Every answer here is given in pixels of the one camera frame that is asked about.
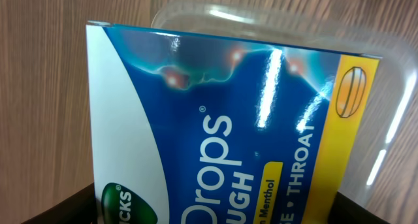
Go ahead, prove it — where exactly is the blue yellow VapoDrops box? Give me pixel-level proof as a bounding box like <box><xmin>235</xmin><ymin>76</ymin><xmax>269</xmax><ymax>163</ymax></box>
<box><xmin>86</xmin><ymin>24</ymin><xmax>379</xmax><ymax>223</ymax></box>

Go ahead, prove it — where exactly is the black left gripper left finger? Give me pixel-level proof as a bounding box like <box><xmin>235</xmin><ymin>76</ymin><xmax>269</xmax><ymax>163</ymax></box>
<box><xmin>22</xmin><ymin>184</ymin><xmax>97</xmax><ymax>224</ymax></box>

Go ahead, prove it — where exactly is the clear plastic container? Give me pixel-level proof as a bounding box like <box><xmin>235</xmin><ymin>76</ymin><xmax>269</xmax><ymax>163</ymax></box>
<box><xmin>152</xmin><ymin>1</ymin><xmax>417</xmax><ymax>209</ymax></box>

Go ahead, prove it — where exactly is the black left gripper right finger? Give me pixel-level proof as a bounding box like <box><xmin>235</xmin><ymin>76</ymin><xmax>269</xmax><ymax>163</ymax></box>
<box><xmin>331</xmin><ymin>192</ymin><xmax>389</xmax><ymax>224</ymax></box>

